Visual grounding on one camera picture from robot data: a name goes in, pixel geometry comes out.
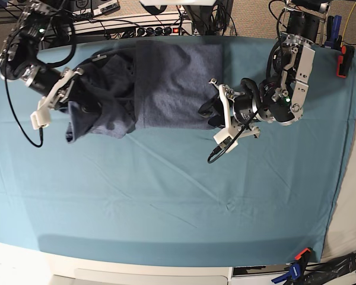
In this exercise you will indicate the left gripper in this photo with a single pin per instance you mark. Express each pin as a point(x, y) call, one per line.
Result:
point(232, 110)

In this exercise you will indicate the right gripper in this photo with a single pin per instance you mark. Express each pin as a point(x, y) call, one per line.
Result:
point(58, 89)

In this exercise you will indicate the blue-grey T-shirt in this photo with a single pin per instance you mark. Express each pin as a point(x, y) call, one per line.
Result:
point(151, 85)

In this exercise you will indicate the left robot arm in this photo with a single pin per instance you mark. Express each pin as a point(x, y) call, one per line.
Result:
point(281, 95)

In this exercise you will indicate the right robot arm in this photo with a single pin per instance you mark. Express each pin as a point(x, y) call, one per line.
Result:
point(21, 48)

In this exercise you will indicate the white power strip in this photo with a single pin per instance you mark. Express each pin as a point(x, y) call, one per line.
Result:
point(184, 29)

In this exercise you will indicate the blue clamp top right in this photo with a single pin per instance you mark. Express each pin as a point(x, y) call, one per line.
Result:
point(333, 38)

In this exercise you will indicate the orange black clamp top right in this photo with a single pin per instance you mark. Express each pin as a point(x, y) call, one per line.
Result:
point(345, 60)

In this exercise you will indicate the blue orange clamp bottom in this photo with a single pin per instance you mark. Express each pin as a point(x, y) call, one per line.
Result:
point(295, 271)

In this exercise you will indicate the black plastic bag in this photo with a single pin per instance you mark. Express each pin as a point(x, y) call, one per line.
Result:
point(328, 271)

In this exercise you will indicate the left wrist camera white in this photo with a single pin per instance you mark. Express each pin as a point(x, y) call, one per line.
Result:
point(225, 136)

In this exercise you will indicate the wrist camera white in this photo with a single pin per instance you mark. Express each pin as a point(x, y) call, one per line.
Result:
point(40, 118)
point(225, 136)

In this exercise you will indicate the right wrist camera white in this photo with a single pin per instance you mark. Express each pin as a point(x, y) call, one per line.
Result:
point(40, 118)

